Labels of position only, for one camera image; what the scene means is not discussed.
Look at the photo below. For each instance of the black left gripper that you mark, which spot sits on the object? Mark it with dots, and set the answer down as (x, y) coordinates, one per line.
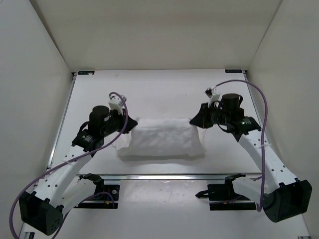
(131, 123)

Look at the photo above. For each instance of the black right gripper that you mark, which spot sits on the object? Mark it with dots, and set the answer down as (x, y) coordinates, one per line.
(202, 120)

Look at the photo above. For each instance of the white skirt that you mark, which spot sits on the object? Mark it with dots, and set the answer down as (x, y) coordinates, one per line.
(161, 139)

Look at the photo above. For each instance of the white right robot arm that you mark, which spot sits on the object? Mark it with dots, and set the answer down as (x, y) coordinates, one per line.
(280, 192)

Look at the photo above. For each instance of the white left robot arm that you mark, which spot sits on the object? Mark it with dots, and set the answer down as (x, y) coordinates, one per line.
(46, 207)

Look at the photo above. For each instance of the right corner label sticker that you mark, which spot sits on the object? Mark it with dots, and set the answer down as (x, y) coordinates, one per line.
(233, 71)

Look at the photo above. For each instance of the corner label sticker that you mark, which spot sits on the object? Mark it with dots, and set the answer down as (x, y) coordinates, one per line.
(233, 71)
(86, 73)

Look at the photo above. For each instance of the left corner label sticker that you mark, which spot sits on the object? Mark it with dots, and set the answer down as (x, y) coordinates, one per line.
(86, 73)

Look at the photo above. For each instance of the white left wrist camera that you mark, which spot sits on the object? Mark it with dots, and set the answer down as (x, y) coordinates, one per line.
(115, 103)

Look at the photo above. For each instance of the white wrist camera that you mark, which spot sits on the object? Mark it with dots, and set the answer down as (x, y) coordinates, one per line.
(213, 95)
(115, 103)

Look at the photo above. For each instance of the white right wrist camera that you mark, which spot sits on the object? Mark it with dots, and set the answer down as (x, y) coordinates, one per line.
(213, 95)

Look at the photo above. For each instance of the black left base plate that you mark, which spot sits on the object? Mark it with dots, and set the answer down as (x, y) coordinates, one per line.
(105, 197)

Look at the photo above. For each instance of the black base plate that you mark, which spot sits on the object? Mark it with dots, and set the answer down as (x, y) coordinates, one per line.
(221, 199)
(105, 197)

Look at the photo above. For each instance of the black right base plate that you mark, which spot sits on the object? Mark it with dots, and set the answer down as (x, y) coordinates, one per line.
(221, 199)

